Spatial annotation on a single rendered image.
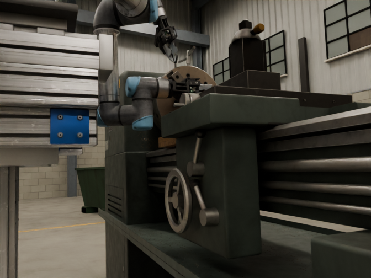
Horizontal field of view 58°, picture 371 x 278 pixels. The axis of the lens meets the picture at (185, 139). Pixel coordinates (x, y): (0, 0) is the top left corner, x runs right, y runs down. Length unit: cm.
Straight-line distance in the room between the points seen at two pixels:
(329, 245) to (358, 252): 5
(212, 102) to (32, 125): 44
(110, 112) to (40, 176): 1005
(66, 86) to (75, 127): 10
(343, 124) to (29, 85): 64
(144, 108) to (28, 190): 1012
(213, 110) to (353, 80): 840
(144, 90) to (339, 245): 89
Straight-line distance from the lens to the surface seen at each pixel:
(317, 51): 978
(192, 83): 127
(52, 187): 1129
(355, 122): 55
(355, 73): 894
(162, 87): 123
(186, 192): 76
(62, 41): 87
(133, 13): 123
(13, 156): 95
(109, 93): 125
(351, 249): 48
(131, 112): 121
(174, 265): 86
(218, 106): 65
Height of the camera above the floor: 78
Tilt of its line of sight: 5 degrees up
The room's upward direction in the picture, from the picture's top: 2 degrees counter-clockwise
